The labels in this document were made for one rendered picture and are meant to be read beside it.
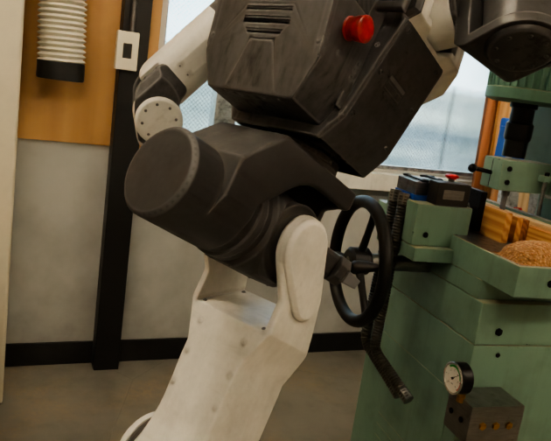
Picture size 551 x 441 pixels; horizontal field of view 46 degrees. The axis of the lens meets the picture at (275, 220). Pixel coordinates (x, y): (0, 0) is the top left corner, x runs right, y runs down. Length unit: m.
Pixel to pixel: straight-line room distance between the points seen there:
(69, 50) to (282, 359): 1.56
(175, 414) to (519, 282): 0.68
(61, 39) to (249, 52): 1.45
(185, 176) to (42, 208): 1.81
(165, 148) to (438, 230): 0.80
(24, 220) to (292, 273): 1.78
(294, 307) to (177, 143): 0.26
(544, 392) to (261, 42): 1.01
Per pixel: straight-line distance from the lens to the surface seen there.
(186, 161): 0.71
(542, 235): 1.45
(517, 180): 1.54
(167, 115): 1.07
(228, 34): 0.87
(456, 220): 1.43
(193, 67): 1.08
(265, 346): 0.85
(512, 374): 1.45
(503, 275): 1.29
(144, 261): 2.59
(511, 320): 1.39
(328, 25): 0.76
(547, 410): 1.55
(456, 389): 1.31
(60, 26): 2.24
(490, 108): 3.06
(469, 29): 0.84
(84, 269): 2.56
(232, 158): 0.74
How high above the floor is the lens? 1.16
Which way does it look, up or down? 12 degrees down
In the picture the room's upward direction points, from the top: 8 degrees clockwise
